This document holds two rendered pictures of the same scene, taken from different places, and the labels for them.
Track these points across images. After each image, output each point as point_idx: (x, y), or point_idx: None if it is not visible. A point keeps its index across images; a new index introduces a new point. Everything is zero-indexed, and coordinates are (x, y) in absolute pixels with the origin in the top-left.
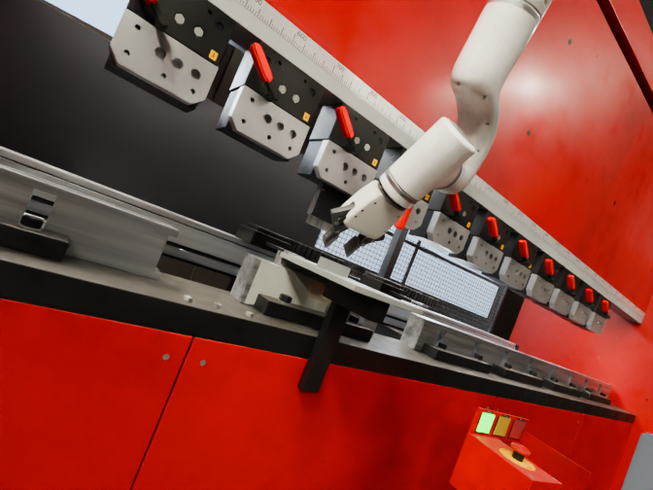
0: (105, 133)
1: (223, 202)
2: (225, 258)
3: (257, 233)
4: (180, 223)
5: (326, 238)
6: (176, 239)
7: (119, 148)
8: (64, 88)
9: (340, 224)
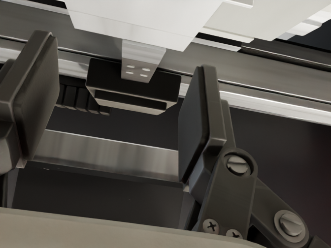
0: (290, 178)
1: (146, 136)
2: (197, 46)
3: (170, 97)
4: (275, 93)
5: (228, 108)
6: (280, 66)
7: (276, 168)
8: (329, 208)
9: (190, 214)
